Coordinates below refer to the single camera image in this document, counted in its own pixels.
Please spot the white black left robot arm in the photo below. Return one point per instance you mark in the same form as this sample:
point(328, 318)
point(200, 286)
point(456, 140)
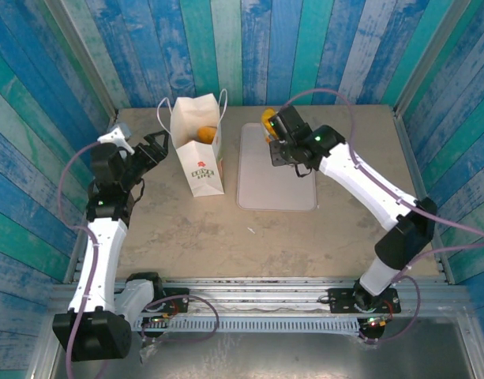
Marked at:
point(101, 256)

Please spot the pale pink plastic tray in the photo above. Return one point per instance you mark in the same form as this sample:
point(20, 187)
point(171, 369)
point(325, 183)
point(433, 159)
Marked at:
point(273, 189)

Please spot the white printed paper bag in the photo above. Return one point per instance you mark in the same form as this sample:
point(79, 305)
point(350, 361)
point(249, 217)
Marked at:
point(200, 173)

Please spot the metal corner post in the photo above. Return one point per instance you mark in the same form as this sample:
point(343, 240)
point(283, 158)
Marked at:
point(426, 59)
point(85, 59)

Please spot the yellow striped fake croissant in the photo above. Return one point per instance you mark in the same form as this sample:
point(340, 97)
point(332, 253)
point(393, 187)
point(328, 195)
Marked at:
point(267, 118)

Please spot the golden fake croissant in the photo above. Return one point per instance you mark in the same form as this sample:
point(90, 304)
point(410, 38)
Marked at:
point(207, 135)

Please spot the metal rail beam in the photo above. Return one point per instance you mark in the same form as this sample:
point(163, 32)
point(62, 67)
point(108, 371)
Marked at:
point(257, 294)

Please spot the small circuit board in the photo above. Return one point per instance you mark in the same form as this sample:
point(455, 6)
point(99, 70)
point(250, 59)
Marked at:
point(158, 317)
point(374, 323)

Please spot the small white scrap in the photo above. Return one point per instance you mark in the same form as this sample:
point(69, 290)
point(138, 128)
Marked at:
point(251, 230)

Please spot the metal base sheet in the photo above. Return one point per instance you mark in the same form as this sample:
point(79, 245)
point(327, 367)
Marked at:
point(305, 355)

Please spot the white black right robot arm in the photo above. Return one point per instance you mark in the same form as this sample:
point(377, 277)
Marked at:
point(364, 181)

